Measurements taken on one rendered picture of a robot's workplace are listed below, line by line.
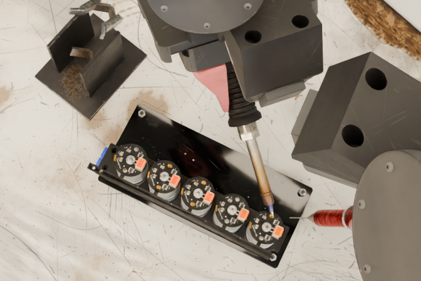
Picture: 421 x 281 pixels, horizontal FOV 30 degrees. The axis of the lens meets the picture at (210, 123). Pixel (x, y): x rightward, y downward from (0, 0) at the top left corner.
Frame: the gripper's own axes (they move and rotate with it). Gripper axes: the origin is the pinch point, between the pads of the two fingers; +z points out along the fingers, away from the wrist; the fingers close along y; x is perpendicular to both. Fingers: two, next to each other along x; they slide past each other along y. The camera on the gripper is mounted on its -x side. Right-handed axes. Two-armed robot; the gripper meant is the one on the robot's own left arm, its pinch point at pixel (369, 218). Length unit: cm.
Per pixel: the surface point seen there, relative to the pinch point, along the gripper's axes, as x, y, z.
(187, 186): -6.5, 0.5, 15.2
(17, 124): -18.8, 0.4, 26.1
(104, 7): -17.5, -9.5, 18.2
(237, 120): -6.4, -4.5, 10.8
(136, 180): -9.3, 1.3, 18.6
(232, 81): -8.1, -6.6, 10.1
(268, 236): 0.0, 1.5, 12.8
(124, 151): -11.5, 0.0, 17.0
